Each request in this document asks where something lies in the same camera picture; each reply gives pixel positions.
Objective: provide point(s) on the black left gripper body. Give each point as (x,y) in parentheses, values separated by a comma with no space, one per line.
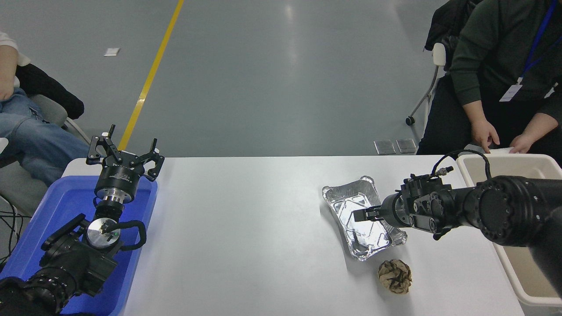
(118,177)

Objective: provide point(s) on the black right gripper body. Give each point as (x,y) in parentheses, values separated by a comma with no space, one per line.
(394,210)

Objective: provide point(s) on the rectangular foil tray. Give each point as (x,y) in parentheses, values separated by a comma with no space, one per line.
(358,202)

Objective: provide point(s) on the white paper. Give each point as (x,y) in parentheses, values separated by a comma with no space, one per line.
(500,150)

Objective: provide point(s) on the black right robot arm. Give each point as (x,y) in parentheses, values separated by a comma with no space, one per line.
(505,210)

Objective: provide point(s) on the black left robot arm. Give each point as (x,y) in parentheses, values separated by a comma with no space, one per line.
(70,263)

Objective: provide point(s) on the square metal floor plate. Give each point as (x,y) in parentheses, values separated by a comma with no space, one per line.
(406,145)
(384,147)

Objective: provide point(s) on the person's right hand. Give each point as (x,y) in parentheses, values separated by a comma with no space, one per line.
(483,134)

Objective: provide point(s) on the person's left hand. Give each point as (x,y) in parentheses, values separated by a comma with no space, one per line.
(522,144)

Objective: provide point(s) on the seated person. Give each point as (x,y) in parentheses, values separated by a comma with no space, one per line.
(39,140)

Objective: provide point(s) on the grey chair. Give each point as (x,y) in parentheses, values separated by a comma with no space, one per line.
(48,109)

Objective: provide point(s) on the crumpled tan paper ball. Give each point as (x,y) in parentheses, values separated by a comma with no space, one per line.
(395,276)

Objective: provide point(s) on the blue plastic tray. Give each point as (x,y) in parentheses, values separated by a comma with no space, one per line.
(57,206)

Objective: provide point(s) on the black jacket on grey chair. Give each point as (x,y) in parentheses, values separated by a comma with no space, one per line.
(48,90)

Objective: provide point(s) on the large pale bin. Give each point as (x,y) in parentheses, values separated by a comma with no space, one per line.
(522,169)

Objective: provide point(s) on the white chair with casters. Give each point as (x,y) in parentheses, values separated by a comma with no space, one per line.
(437,57)

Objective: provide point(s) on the black jacket on white chair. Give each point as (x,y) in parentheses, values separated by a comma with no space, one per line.
(448,22)

